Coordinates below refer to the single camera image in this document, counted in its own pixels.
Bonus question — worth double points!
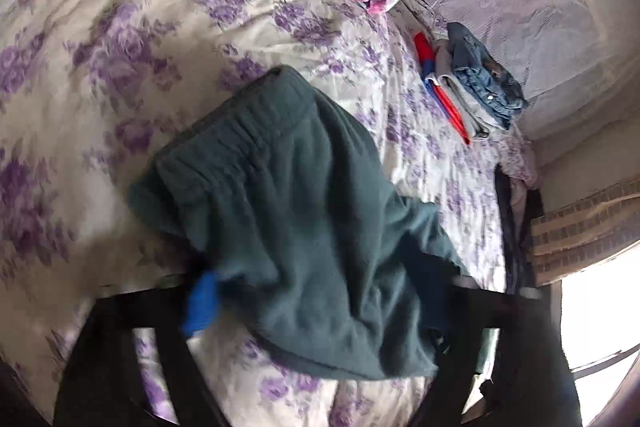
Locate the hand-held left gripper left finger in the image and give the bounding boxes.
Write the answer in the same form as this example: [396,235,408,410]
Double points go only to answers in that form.
[52,271,228,427]

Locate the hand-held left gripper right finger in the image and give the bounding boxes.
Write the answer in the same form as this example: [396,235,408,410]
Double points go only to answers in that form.
[415,277,585,427]

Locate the dark green fleece pants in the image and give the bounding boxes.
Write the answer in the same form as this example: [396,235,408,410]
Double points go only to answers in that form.
[127,64,476,381]

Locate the dark navy pants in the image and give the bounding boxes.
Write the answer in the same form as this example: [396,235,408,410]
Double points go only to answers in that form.
[494,167,545,294]

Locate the folded grey pants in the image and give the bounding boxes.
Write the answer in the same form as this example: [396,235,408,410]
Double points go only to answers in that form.
[433,40,502,141]

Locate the bright window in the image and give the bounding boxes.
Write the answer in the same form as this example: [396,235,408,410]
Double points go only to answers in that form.
[560,256,640,408]

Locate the beige plaid curtain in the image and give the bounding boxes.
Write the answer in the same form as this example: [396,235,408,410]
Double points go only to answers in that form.
[530,180,640,284]

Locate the folded red and blue garment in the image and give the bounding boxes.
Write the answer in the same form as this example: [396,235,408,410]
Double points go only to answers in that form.
[413,32,472,147]

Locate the folded blue jeans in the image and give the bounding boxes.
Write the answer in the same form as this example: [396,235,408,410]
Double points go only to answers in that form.
[446,22,530,131]

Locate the purple floral bedsheet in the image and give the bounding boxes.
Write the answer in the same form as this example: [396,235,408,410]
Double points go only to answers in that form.
[0,0,542,427]

